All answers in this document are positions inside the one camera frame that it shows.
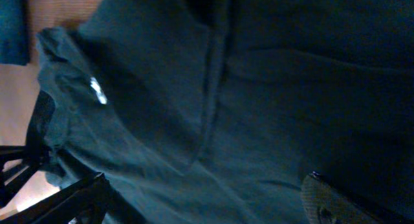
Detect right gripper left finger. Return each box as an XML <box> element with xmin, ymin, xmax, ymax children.
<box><xmin>1</xmin><ymin>173</ymin><xmax>111</xmax><ymax>224</ymax></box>

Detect folded blue jeans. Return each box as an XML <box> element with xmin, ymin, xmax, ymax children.
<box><xmin>1</xmin><ymin>0</ymin><xmax>30</xmax><ymax>65</ymax></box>

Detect dark teal t-shirt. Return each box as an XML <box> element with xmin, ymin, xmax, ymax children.
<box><xmin>37</xmin><ymin>0</ymin><xmax>413</xmax><ymax>223</ymax></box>

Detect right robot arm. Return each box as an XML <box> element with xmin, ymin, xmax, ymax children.
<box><xmin>1</xmin><ymin>146</ymin><xmax>409</xmax><ymax>224</ymax></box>

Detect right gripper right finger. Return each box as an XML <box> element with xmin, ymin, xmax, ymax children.
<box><xmin>301</xmin><ymin>172</ymin><xmax>413</xmax><ymax>224</ymax></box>

